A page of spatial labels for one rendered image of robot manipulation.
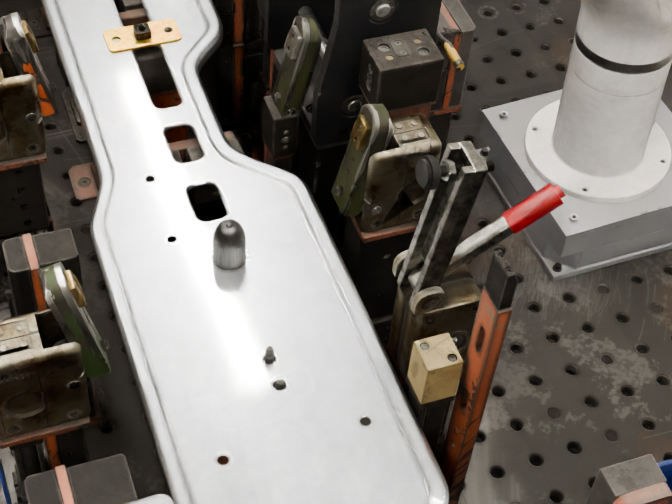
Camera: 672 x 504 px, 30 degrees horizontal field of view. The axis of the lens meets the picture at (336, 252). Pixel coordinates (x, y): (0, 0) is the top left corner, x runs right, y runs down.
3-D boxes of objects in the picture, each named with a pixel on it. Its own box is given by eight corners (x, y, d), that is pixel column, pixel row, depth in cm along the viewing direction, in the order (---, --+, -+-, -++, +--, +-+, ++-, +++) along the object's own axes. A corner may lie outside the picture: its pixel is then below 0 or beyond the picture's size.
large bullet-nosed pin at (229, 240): (209, 259, 123) (208, 214, 118) (240, 252, 124) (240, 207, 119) (218, 283, 121) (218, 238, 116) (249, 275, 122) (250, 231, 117)
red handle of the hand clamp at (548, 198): (398, 263, 113) (547, 167, 110) (408, 273, 115) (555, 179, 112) (415, 298, 111) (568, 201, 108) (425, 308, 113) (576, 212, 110)
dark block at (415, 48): (334, 298, 157) (362, 37, 125) (386, 285, 159) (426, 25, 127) (348, 328, 154) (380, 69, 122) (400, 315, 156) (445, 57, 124)
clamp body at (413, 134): (312, 335, 154) (332, 112, 125) (398, 313, 157) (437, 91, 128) (337, 395, 148) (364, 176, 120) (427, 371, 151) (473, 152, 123)
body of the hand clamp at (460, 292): (364, 465, 142) (396, 266, 115) (419, 449, 144) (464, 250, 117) (383, 509, 138) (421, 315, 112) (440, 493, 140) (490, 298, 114)
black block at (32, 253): (14, 400, 145) (-24, 233, 122) (106, 378, 148) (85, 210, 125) (27, 458, 140) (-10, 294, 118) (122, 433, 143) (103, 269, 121)
